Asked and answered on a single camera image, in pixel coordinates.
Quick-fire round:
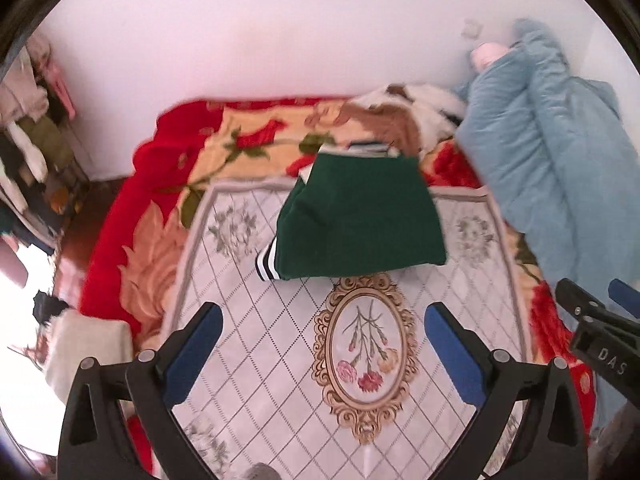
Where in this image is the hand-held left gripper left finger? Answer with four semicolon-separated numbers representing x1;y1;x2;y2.
57;302;224;480

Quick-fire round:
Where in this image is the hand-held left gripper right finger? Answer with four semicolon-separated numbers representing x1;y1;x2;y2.
424;302;589;480

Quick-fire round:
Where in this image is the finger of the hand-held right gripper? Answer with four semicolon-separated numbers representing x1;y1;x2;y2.
556;278;623;336
608;279;640;320

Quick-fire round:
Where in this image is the green and white jacket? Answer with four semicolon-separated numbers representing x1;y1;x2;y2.
255;142;448;282

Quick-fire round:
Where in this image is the pile of hanging clothes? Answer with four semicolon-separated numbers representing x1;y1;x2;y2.
0;35;92;257

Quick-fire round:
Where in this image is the white quilted floral mat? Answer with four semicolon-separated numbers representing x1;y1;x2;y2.
159;175;531;480

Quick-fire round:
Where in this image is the beige folded cloth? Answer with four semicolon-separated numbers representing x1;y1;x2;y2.
44;309;135;403

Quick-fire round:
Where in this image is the red floral blanket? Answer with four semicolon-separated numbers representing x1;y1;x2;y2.
80;96;598;476

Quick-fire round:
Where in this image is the light blue duvet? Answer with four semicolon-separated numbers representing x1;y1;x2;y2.
454;17;640;441

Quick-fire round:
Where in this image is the brown and white plush blanket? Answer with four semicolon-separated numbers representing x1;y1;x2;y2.
347;82;468;157

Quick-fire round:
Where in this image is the pink pillow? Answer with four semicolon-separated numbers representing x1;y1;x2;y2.
470;42;512;72

